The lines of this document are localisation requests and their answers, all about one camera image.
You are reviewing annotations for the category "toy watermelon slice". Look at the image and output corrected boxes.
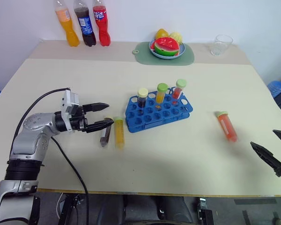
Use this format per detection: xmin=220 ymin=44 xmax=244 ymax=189
xmin=153 ymin=37 xmax=180 ymax=57

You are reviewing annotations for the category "green silicone mat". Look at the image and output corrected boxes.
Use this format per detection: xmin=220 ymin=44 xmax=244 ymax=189
xmin=132 ymin=41 xmax=195 ymax=67

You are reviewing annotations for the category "blue water jug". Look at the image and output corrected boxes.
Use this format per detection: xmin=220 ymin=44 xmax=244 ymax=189
xmin=267 ymin=80 xmax=281 ymax=98

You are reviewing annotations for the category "bowl of toy fruit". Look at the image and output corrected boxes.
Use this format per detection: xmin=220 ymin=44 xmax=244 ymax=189
xmin=148 ymin=38 xmax=186 ymax=60

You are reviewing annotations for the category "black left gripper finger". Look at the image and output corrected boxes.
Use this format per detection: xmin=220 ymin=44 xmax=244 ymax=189
xmin=86 ymin=118 xmax=115 ymax=134
xmin=82 ymin=102 xmax=111 ymax=114

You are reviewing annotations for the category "black metal frame bracket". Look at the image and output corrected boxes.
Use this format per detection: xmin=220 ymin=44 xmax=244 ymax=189
xmin=196 ymin=197 xmax=215 ymax=225
xmin=58 ymin=193 xmax=89 ymax=225

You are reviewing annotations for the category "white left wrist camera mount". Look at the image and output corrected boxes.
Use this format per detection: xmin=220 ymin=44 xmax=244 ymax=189
xmin=59 ymin=90 xmax=81 ymax=134

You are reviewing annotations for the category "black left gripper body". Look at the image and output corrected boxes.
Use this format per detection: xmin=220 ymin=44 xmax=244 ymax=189
xmin=69 ymin=105 xmax=89 ymax=134

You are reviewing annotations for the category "yellow toy lemon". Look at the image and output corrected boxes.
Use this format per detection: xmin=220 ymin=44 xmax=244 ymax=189
xmin=155 ymin=28 xmax=170 ymax=41

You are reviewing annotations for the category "orange liquid tube yellow cap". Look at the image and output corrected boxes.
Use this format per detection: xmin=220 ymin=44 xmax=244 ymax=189
xmin=113 ymin=116 xmax=127 ymax=150

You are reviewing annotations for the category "orange liquid tube green cap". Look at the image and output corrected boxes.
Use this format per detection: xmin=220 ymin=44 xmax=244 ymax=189
xmin=155 ymin=82 xmax=169 ymax=105

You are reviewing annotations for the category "blue test tube rack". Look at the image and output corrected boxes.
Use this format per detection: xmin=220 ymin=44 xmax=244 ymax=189
xmin=124 ymin=87 xmax=193 ymax=134

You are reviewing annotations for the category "clear glass cup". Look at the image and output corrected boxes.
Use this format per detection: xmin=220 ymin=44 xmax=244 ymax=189
xmin=210 ymin=34 xmax=233 ymax=57

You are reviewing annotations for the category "dark liquid tube yellow cap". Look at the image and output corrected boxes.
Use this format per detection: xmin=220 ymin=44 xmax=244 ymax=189
xmin=137 ymin=88 xmax=149 ymax=111
xmin=99 ymin=116 xmax=113 ymax=148

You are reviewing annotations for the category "red soda bottle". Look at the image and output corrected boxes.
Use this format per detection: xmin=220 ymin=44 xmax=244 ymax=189
xmin=92 ymin=0 xmax=111 ymax=47

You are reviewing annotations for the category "pale yellow toy fruit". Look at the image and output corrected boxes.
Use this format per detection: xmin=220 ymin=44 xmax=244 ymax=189
xmin=169 ymin=32 xmax=184 ymax=45

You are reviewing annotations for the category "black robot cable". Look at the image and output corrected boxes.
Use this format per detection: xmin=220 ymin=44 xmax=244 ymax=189
xmin=9 ymin=87 xmax=71 ymax=155
xmin=51 ymin=136 xmax=90 ymax=225

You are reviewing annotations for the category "cola bottle blue label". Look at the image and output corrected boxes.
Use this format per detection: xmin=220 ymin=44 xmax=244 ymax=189
xmin=73 ymin=0 xmax=97 ymax=47

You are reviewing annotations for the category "red liquid tube green cap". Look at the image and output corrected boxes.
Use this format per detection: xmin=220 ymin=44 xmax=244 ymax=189
xmin=172 ymin=79 xmax=187 ymax=100
xmin=215 ymin=110 xmax=238 ymax=143

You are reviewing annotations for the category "white thin cable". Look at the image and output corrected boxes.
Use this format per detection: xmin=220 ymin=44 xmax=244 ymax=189
xmin=56 ymin=193 xmax=64 ymax=219

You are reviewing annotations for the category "orange soda bottle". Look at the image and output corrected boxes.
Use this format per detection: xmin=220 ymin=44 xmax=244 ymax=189
xmin=54 ymin=0 xmax=81 ymax=47

